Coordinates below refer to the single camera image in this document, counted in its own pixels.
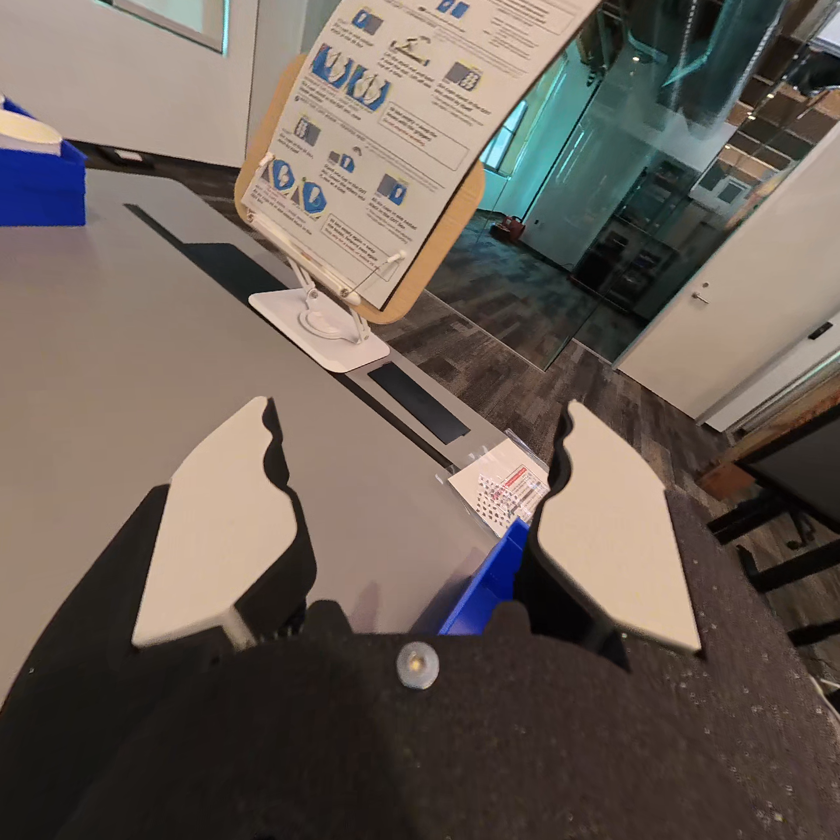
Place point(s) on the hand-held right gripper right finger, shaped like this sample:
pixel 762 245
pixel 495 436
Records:
pixel 617 538

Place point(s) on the white printed instruction sheet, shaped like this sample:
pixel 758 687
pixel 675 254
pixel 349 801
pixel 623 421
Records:
pixel 407 131

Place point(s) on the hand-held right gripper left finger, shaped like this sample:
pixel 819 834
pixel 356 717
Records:
pixel 223 525

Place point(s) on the dark shelving unit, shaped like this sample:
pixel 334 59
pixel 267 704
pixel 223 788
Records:
pixel 630 275

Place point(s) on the green-striped white paper cup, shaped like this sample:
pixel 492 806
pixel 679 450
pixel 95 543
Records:
pixel 26 131

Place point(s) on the laminated printed paper sheet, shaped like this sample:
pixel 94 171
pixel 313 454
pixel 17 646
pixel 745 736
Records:
pixel 505 472

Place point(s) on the black floor device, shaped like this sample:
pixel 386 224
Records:
pixel 124 157

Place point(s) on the black office chair base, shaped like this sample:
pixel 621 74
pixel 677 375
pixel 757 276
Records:
pixel 802 531

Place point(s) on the black easel signboard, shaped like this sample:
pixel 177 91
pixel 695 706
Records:
pixel 807 466

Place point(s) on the black wall card reader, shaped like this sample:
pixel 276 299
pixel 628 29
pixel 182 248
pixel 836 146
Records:
pixel 820 331

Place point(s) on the white door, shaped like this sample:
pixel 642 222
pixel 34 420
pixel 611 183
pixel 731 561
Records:
pixel 754 295

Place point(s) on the red equipment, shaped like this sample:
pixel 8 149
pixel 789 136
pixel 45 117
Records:
pixel 508 229

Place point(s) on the black monitor floor stand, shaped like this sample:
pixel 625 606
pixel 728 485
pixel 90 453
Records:
pixel 787 571

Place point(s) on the blue plastic bin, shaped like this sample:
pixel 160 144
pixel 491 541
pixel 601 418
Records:
pixel 39 190
pixel 485 584

